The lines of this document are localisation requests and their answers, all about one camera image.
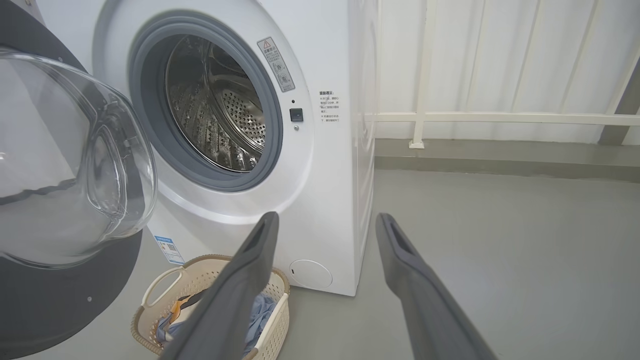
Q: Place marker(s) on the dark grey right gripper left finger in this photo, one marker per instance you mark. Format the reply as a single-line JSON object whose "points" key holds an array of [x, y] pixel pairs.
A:
{"points": [[235, 290]]}

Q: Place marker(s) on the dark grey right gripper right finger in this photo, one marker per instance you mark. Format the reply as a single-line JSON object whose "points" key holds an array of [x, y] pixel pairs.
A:
{"points": [[425, 305]]}

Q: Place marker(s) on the blue patterned garment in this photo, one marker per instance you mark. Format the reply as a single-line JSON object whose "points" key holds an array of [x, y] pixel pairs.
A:
{"points": [[265, 310]]}

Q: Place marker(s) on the cream garment with orange print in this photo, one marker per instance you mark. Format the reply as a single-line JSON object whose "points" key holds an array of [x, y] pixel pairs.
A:
{"points": [[179, 309]]}

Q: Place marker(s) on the washing machine round door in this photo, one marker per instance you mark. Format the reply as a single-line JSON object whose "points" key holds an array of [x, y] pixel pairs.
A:
{"points": [[50, 300]]}

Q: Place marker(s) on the white front-load washing machine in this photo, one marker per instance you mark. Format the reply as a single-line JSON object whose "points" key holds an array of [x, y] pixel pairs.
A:
{"points": [[325, 200]]}

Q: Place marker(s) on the steel washing machine drum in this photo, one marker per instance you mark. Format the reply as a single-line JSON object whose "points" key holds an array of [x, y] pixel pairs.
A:
{"points": [[210, 110]]}

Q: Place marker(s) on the black door lock socket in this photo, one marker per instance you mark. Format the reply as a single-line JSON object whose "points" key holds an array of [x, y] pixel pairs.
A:
{"points": [[296, 115]]}

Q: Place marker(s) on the grey rubber door gasket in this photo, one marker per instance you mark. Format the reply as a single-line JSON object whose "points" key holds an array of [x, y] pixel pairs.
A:
{"points": [[150, 110]]}

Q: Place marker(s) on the cream perforated laundry basket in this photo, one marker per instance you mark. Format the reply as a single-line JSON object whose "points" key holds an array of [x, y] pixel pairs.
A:
{"points": [[195, 280]]}

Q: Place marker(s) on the round white filter cover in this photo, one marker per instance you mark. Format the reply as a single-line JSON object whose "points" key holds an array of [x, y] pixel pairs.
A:
{"points": [[310, 273]]}

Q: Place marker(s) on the blue energy label sticker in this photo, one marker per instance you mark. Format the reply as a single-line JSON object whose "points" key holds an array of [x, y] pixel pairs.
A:
{"points": [[169, 250]]}

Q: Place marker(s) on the white metal railing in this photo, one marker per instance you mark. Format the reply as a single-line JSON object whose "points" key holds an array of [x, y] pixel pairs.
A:
{"points": [[500, 118]]}

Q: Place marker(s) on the grey warning sticker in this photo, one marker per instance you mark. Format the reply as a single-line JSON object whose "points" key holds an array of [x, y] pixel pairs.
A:
{"points": [[276, 64]]}

